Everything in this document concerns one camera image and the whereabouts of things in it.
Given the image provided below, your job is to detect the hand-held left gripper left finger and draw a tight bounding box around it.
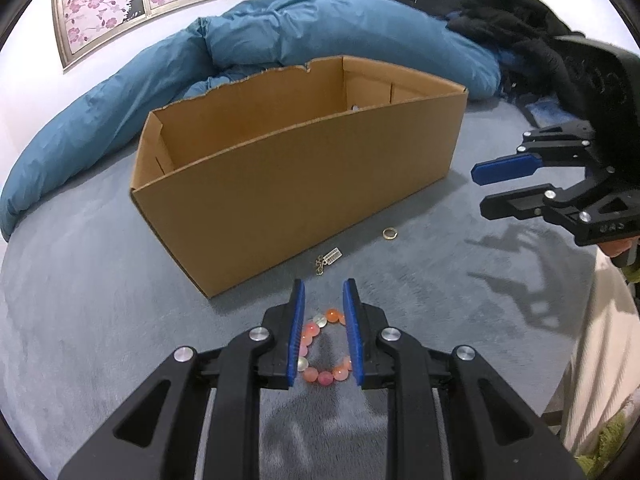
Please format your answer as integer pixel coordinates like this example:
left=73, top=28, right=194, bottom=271
left=59, top=280, right=306, bottom=480

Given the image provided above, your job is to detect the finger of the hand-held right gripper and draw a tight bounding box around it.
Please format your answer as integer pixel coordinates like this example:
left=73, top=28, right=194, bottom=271
left=480, top=167, right=617, bottom=221
left=471, top=121, right=596, bottom=185

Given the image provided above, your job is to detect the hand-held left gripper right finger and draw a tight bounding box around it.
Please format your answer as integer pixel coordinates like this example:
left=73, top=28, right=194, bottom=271
left=342, top=278, right=586, bottom=480

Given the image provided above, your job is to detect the orange pink bead bracelet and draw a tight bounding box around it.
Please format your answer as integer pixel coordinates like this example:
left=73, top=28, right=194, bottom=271
left=295, top=309, right=353, bottom=387

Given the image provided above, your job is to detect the brown cardboard box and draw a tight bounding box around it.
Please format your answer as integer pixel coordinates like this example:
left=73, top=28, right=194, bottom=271
left=130, top=55, right=469, bottom=300

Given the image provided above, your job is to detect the person's right forearm green sleeve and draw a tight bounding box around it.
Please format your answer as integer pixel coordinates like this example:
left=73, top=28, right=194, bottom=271
left=621, top=264, right=640, bottom=297

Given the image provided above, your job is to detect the person's right hand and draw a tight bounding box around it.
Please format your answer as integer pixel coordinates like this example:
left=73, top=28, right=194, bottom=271
left=600, top=239, right=637, bottom=259

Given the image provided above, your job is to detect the dark blue cloth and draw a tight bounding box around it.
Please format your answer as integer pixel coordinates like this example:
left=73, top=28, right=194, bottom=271
left=500, top=50, right=568, bottom=123

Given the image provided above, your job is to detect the black jacket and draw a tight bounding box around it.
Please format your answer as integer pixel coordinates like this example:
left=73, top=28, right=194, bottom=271
left=445, top=0, right=601, bottom=117

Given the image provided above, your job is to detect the grey bed blanket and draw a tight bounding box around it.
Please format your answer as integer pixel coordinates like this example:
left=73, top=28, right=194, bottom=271
left=0, top=95, right=618, bottom=480

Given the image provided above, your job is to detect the blue duvet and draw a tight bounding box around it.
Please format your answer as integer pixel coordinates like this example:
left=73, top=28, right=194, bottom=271
left=0, top=0, right=502, bottom=242

